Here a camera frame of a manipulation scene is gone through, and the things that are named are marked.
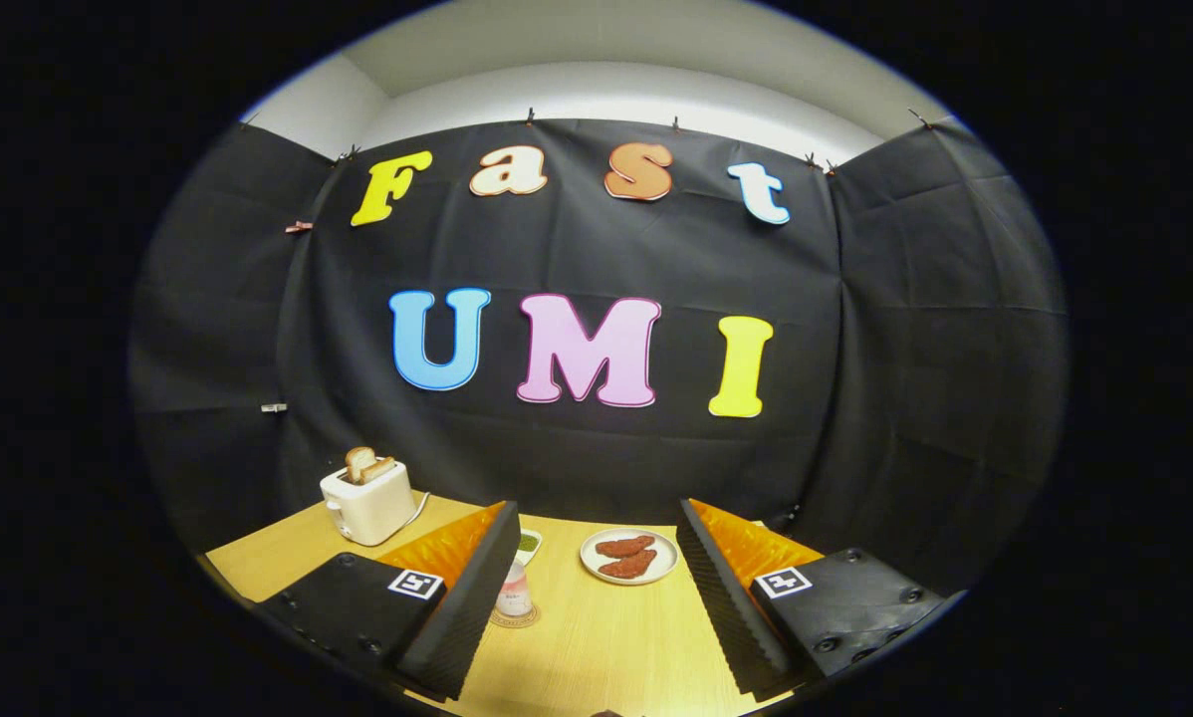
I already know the clear juice bottle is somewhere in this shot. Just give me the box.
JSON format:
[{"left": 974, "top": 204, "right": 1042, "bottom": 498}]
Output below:
[{"left": 495, "top": 558, "right": 535, "bottom": 618}]

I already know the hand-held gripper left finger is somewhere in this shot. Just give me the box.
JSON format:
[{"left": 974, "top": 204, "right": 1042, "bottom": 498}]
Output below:
[{"left": 248, "top": 501, "right": 523, "bottom": 704}]

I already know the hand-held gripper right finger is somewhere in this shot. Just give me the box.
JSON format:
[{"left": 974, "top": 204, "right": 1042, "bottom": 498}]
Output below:
[{"left": 676, "top": 498, "right": 966, "bottom": 713}]

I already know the cream toaster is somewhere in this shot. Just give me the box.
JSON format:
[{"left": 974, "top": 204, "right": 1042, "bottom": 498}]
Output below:
[{"left": 320, "top": 458, "right": 418, "bottom": 547}]

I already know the white round plate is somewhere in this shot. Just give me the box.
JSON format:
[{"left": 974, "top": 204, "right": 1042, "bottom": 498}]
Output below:
[{"left": 580, "top": 528, "right": 680, "bottom": 586}]

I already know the black backdrop cloth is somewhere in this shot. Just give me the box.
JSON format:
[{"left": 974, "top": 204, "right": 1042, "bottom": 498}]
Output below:
[{"left": 128, "top": 118, "right": 1071, "bottom": 598}]

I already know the wooden table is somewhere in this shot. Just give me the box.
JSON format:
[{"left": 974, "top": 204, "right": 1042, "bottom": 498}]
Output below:
[{"left": 203, "top": 493, "right": 827, "bottom": 717}]

